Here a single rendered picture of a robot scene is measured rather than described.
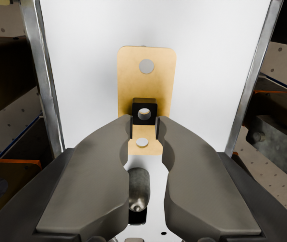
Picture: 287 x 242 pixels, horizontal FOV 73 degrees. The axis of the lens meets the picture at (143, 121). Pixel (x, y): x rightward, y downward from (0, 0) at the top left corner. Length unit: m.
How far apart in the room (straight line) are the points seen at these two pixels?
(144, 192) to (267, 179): 0.64
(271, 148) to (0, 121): 0.64
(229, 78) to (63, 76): 0.16
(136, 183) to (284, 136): 0.16
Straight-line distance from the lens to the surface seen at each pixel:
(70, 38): 0.20
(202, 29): 0.20
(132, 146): 0.16
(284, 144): 0.24
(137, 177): 0.24
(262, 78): 0.44
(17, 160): 0.36
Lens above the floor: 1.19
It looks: 61 degrees down
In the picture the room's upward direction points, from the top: 178 degrees clockwise
